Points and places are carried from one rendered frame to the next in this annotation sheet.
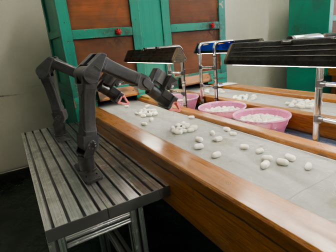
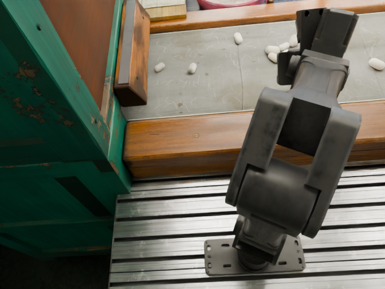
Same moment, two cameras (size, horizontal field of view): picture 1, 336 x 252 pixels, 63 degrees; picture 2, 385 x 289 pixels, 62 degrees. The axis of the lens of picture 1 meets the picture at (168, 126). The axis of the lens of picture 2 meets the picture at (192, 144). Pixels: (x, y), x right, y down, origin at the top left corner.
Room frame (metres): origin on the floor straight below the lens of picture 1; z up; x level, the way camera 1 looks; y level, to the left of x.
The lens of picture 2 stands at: (1.54, 0.77, 1.36)
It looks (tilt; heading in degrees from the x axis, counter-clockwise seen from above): 59 degrees down; 305
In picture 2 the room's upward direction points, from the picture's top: 9 degrees counter-clockwise
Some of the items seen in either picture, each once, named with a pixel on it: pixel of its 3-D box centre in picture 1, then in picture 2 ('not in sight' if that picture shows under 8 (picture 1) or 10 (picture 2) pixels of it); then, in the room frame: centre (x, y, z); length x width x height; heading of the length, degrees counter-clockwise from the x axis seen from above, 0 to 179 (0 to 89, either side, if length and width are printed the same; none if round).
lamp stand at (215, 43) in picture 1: (217, 75); not in sight; (1.84, -0.36, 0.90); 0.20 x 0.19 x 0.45; 29
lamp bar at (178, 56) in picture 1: (149, 55); not in sight; (1.61, 0.06, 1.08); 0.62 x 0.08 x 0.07; 29
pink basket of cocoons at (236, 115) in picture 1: (261, 123); not in sight; (1.27, -0.45, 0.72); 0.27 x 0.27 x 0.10
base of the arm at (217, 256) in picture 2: (60, 130); (254, 250); (1.54, 0.62, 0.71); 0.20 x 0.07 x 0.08; 29
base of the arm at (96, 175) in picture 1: (86, 163); not in sight; (1.01, 0.33, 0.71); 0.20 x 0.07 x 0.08; 29
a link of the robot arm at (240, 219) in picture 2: (59, 119); (257, 237); (1.54, 0.61, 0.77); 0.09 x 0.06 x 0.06; 1
